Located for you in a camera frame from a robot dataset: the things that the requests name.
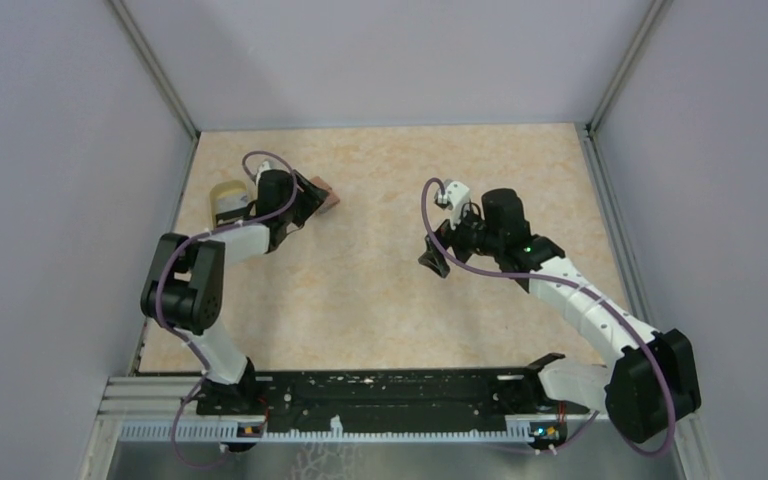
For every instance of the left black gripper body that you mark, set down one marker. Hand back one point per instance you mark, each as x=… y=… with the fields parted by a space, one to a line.
x=287 y=214

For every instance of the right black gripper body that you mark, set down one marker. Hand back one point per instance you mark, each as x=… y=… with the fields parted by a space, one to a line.
x=468 y=238

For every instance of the brown leather card holder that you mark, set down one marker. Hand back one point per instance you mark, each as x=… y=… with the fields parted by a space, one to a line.
x=332 y=199

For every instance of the beige oval card tray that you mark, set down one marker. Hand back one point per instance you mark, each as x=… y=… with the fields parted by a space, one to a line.
x=230 y=203

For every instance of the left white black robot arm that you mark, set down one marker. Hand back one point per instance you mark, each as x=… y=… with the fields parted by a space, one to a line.
x=184 y=288

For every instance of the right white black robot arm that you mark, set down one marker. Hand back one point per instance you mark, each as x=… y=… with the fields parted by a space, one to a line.
x=646 y=381

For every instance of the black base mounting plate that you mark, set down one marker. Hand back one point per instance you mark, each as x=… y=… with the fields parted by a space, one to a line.
x=394 y=400

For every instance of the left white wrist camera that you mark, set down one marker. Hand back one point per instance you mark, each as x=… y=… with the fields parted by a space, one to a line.
x=264 y=166

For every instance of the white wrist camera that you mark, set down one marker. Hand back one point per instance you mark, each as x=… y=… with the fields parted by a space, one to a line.
x=453 y=196
x=264 y=166

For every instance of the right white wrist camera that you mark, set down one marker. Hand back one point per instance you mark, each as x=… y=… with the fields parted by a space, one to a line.
x=453 y=196

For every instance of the left aluminium corner post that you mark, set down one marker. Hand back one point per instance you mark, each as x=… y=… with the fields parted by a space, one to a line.
x=147 y=57

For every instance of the aluminium corner post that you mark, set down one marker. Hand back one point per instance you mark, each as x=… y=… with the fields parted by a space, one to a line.
x=653 y=17
x=147 y=57

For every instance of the aluminium frame rail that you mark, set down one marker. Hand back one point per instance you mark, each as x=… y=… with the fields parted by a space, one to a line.
x=144 y=397

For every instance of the white slotted cable duct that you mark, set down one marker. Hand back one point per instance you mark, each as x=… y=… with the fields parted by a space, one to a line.
x=232 y=432

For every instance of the right aluminium corner post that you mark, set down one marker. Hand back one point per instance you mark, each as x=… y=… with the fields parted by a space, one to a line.
x=653 y=17

